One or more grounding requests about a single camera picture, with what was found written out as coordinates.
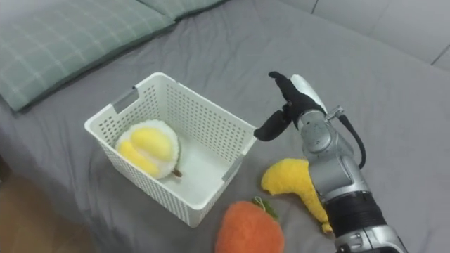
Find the durian soft toy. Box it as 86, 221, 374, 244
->
115, 119, 181, 180

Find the white perforated plastic basket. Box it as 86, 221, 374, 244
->
84, 72, 257, 228

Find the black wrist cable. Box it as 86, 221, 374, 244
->
326, 105, 367, 169

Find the green checked pillow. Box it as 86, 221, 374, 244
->
0, 0, 176, 112
139, 0, 229, 20

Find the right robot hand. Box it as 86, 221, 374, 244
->
253, 71, 328, 142

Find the grey bed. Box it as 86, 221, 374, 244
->
0, 0, 450, 253

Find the yellow banana soft toy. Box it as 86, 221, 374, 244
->
260, 157, 333, 234

